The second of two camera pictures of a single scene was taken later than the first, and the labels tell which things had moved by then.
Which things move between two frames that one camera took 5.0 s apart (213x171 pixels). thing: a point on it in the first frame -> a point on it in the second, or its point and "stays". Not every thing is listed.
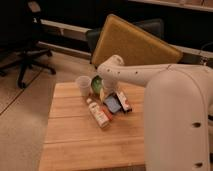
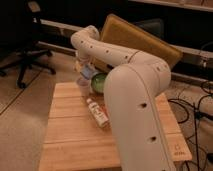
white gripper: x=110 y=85 -> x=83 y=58
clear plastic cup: x=84 y=83 stays
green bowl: x=97 y=84 stays
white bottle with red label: x=98 y=115 stays
